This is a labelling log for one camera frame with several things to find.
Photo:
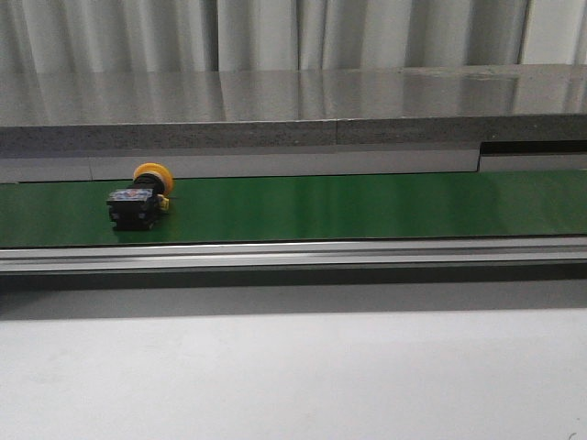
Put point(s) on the yellow push button switch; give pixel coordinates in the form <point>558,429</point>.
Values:
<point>138,206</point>

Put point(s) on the grey stone counter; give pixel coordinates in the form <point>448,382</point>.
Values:
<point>101,126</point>

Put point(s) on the green conveyor belt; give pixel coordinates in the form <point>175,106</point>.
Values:
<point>259,209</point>

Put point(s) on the white pleated curtain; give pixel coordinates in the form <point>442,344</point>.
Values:
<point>226,36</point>

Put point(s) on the aluminium conveyor frame rail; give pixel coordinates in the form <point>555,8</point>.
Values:
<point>287,255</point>

